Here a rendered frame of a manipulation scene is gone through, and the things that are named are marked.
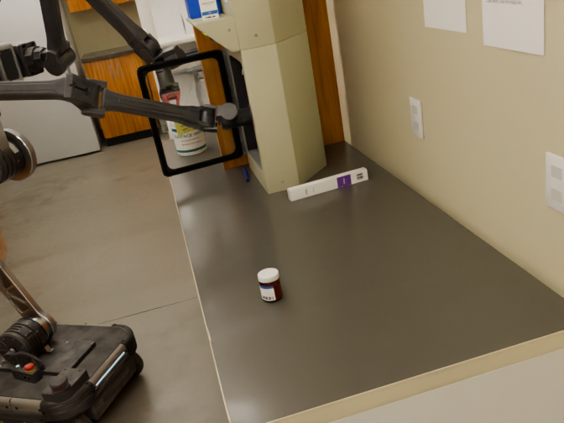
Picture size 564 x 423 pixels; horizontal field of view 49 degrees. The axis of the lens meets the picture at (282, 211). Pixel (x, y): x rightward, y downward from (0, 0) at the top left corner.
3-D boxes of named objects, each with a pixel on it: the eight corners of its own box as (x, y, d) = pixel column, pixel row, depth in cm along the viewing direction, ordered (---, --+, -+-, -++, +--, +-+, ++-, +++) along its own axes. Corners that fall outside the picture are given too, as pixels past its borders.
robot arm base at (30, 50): (41, 72, 237) (31, 40, 233) (58, 70, 235) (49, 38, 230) (27, 77, 230) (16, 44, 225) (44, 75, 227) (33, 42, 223)
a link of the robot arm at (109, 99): (82, 82, 190) (79, 115, 188) (86, 75, 185) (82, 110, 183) (211, 107, 210) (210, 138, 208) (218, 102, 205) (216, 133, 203)
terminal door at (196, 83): (243, 156, 228) (221, 48, 212) (164, 178, 220) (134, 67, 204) (242, 156, 228) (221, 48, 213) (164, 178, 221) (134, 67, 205)
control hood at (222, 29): (224, 40, 213) (218, 11, 209) (240, 50, 184) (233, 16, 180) (191, 47, 211) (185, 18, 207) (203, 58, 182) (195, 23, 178)
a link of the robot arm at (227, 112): (201, 107, 207) (201, 131, 206) (201, 95, 196) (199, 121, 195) (237, 109, 208) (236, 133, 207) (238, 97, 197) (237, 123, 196)
